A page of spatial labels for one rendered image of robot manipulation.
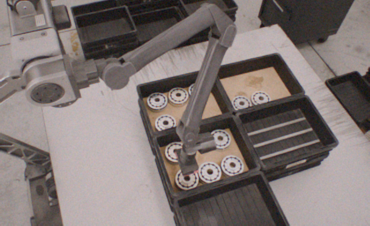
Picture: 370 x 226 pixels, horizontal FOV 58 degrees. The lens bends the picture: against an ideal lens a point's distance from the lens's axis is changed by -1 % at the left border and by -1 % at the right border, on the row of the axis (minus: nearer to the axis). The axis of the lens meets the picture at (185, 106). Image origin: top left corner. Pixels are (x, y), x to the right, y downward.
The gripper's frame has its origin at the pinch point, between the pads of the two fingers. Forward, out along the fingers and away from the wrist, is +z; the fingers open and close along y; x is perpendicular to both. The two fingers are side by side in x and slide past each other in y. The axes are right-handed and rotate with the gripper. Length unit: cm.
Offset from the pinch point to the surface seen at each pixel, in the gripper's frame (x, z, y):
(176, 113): -8.0, 15.2, 33.9
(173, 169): 2.8, 13.7, 5.5
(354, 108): -148, 69, 32
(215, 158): -17.5, 13.3, 5.2
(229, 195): -16.7, 12.2, -13.4
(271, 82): -64, 15, 38
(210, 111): -24.6, 14.7, 30.0
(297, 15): -138, 52, 115
